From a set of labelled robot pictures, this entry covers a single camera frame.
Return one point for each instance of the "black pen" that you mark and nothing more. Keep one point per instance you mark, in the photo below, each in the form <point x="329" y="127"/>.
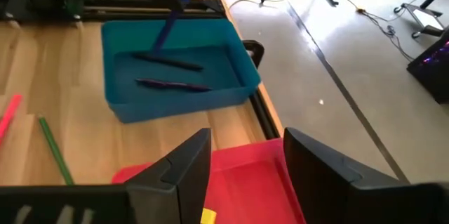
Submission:
<point x="168" y="62"/>

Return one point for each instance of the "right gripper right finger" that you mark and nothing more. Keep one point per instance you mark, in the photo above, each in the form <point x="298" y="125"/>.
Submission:
<point x="329" y="199"/>

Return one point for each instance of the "black wheeled stand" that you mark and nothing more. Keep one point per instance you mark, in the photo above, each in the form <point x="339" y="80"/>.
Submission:
<point x="407" y="6"/>

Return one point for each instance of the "blue plastic bin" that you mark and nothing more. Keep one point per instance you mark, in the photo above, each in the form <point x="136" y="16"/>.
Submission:
<point x="228" y="59"/>

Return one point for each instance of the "dark purple pen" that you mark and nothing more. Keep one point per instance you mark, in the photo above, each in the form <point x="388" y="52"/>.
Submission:
<point x="175" y="85"/>

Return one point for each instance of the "green pencil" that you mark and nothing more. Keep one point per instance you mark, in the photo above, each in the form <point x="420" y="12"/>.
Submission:
<point x="56" y="150"/>

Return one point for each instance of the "pink translucent plastic bin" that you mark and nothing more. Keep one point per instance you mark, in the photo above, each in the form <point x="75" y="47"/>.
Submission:
<point x="245" y="182"/>

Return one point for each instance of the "bright blue pen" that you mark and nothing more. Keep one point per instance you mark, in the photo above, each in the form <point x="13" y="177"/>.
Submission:
<point x="168" y="27"/>

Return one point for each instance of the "black computer tower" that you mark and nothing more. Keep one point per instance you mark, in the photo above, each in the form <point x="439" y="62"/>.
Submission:
<point x="433" y="73"/>

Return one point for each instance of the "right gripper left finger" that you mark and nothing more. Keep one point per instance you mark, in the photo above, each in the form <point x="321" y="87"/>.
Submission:
<point x="168" y="199"/>

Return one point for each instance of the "black table clamp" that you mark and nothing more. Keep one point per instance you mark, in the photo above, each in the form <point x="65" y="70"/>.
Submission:
<point x="257" y="50"/>

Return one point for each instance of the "pink pencil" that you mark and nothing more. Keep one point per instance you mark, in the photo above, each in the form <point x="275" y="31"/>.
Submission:
<point x="10" y="115"/>

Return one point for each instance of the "yellow eraser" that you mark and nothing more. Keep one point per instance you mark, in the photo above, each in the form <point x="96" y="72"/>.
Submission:
<point x="208" y="217"/>

